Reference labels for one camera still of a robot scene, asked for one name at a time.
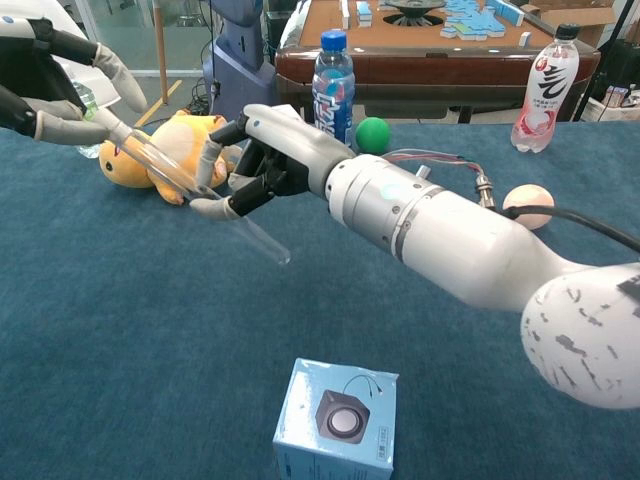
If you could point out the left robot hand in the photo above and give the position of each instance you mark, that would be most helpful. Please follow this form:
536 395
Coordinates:
30 75

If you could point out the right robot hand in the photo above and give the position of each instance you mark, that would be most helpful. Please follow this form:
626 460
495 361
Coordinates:
290 150

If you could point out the transparent glass test tube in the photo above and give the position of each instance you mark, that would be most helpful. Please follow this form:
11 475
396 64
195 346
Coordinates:
270 250

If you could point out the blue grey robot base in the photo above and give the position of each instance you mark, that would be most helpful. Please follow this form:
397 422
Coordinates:
240 65

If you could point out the clear bottle green label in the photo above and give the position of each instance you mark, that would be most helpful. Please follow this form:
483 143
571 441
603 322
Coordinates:
86 95

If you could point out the white chair wooden legs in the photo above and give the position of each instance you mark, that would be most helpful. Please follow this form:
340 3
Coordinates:
65 15

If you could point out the green ball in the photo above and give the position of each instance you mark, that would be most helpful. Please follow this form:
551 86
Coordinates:
373 135

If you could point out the blue cap drink bottle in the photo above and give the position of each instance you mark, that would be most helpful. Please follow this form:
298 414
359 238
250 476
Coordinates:
332 75

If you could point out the yellow plush duck toy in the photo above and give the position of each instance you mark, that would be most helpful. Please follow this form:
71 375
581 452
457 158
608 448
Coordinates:
170 135

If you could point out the wooden pole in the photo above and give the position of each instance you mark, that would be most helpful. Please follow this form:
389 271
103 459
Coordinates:
161 50

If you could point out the blue white mahjong tile stack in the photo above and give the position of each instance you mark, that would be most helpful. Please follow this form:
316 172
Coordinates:
364 14

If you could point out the brown mahjong table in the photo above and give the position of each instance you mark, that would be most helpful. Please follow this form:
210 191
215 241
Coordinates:
425 70

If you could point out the black mahjong table hub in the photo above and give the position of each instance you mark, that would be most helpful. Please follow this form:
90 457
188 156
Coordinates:
414 10

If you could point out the teal table mat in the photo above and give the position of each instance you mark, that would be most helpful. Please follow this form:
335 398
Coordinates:
150 300

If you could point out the cream peach ball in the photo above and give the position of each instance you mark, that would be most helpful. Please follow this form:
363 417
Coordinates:
530 197

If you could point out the black cap pink drink bottle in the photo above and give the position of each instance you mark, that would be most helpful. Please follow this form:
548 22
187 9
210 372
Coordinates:
547 90

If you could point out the light blue speaker box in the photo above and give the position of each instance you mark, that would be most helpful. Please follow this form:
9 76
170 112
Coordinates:
340 425

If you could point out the brown cardboard box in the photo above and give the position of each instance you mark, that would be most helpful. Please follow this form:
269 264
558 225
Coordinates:
575 15

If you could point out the black tripod stand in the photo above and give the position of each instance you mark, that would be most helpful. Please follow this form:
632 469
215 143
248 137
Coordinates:
616 20

